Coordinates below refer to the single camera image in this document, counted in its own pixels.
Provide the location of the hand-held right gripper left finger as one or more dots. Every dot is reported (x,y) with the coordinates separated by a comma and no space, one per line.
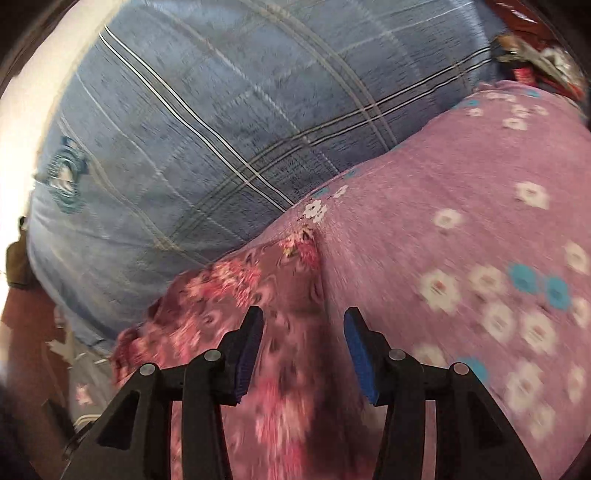
(247,355)

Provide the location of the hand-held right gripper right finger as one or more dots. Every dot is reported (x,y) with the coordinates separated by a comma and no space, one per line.
(358,355)

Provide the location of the maroon floral garment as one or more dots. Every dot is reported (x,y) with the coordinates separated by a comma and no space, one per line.
(286,286)

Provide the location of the grey cloth with pink print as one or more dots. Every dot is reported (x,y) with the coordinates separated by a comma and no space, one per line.
(85,393)

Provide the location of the pink flowered cloth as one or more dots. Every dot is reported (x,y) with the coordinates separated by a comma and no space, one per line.
(438,184)

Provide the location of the blue plaid blanket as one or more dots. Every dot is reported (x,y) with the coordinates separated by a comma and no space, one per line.
(231,115)

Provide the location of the brown object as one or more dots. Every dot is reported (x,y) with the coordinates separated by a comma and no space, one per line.
(18,263)

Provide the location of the red patterned cloth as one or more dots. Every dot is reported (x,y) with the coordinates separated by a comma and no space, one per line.
(531,55)

